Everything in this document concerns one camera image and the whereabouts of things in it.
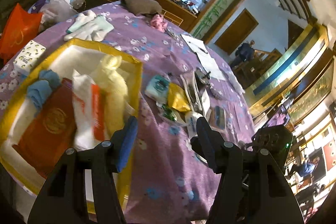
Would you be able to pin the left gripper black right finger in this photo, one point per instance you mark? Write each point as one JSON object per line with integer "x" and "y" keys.
{"x": 261, "y": 196}

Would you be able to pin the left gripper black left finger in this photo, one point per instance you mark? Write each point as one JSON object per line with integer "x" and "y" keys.
{"x": 62, "y": 197}

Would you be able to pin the blue sponge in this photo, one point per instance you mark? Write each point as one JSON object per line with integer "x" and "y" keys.
{"x": 218, "y": 119}

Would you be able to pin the white blue wipes pack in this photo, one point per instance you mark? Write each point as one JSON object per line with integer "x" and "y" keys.
{"x": 191, "y": 123}

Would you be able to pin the white red plastic bag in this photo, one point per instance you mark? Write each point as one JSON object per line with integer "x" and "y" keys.
{"x": 88, "y": 106}

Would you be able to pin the yellow snack packet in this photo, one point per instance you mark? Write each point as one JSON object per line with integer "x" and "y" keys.
{"x": 177, "y": 98}

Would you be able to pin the blue knitted cloth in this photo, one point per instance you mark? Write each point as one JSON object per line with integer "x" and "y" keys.
{"x": 38, "y": 92}

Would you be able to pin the teal tissue pack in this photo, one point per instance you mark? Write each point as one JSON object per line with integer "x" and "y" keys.
{"x": 158, "y": 88}

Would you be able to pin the yellow plush towel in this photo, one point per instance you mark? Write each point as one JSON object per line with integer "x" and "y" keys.
{"x": 114, "y": 89}

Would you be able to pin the red gift bag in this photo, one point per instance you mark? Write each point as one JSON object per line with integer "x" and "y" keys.
{"x": 51, "y": 132}

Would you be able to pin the smartphone on stand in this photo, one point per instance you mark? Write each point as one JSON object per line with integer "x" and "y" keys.
{"x": 280, "y": 117}

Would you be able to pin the white crumpled tissue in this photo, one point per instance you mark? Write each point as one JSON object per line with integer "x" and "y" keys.
{"x": 234, "y": 82}

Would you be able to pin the purple floral tablecloth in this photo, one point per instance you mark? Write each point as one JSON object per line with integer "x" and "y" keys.
{"x": 170, "y": 182}

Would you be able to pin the person in dark jacket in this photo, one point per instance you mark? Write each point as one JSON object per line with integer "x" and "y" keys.
{"x": 244, "y": 53}

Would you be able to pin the black electric motor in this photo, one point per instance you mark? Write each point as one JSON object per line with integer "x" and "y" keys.
{"x": 202, "y": 79}

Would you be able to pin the clear zip pouch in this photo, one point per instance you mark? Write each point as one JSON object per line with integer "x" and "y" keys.
{"x": 191, "y": 90}

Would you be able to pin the yellow edged white box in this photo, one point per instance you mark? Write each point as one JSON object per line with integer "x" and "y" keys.
{"x": 82, "y": 56}

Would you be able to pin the brown wooden door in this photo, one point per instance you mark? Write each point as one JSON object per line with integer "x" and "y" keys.
{"x": 237, "y": 32}

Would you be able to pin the white paper sheets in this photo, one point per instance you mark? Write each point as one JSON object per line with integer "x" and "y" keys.
{"x": 208, "y": 63}

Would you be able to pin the patterned small carton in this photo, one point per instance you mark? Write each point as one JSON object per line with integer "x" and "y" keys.
{"x": 28, "y": 57}

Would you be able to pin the pink cloth scrunchie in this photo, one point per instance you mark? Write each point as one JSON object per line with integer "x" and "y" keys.
{"x": 159, "y": 23}

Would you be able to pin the white gloves pile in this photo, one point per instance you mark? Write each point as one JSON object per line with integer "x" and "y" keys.
{"x": 89, "y": 26}

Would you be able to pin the orange red shopping bag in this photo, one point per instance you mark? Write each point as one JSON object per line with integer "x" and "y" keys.
{"x": 21, "y": 27}

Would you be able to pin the grey brown cushion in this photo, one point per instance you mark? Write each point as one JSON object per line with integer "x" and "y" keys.
{"x": 142, "y": 7}

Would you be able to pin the clear plastic bags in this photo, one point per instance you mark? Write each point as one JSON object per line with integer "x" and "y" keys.
{"x": 56, "y": 11}

